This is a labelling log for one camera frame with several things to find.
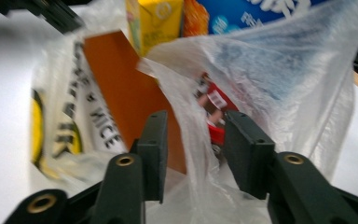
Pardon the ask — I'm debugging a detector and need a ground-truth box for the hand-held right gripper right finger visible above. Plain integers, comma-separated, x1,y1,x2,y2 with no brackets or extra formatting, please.
223,109,358,224

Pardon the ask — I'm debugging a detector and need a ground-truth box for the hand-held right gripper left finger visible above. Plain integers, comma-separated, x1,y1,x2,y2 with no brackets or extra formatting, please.
91,110,170,224

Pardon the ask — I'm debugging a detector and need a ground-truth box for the brown rectangular box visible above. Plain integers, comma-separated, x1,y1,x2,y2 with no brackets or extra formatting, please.
83,30,187,175

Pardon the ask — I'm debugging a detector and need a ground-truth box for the clear printed plastic bag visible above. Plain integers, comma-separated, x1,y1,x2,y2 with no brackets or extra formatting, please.
29,0,358,224

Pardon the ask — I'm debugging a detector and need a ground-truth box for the yellow drink carton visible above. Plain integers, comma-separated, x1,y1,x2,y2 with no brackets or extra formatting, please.
125,0,185,57

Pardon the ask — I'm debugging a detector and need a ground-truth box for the red can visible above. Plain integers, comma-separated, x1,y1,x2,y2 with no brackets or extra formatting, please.
195,73,241,147

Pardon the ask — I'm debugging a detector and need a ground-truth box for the white table mat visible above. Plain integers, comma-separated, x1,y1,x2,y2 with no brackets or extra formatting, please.
0,6,358,224

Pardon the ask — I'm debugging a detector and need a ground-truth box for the blue snack packet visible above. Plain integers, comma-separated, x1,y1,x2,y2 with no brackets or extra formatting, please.
183,0,327,36

